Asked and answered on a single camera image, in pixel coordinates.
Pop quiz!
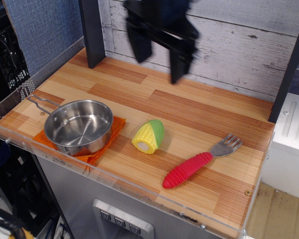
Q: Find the dark grey right post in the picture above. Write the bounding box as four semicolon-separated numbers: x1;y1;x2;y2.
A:
268;34;299;123

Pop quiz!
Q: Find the silver toy fridge cabinet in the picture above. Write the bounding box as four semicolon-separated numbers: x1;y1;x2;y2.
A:
36;154;230;239

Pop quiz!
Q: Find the blue fabric panel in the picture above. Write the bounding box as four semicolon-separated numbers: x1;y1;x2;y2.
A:
3;0;83;76

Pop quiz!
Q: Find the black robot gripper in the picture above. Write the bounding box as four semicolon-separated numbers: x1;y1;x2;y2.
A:
124;0;199;84

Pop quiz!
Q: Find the white side cabinet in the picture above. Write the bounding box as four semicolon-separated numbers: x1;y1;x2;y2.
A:
261;93;299;198

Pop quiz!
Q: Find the red handled metal fork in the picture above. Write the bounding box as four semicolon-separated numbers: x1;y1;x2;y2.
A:
162;134;243;189

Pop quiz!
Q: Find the dark grey post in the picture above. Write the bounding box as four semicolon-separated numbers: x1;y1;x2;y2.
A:
268;34;299;123
78;0;106;69

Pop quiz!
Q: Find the orange knitted cloth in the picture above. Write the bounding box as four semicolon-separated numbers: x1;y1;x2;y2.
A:
33;116;126;165

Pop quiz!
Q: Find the stainless steel pan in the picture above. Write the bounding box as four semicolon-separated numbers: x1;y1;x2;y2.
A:
28;94;114;156

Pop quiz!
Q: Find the clear acrylic guard rail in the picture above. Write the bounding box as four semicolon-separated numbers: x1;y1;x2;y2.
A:
0;49;274;239

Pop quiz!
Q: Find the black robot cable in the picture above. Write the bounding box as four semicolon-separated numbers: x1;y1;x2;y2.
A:
0;216;30;239

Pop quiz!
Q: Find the silver dispenser button panel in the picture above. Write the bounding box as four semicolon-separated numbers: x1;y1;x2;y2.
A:
93;199;155;239

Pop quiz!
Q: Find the black equipment rack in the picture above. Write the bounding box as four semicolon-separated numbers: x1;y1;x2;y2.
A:
0;6;29;101

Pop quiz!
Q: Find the yellow green toy corn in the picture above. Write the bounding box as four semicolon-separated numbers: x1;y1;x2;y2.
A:
132;119;165;154

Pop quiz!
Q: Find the dark grey left post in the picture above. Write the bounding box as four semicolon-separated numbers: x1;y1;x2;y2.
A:
78;0;106;69

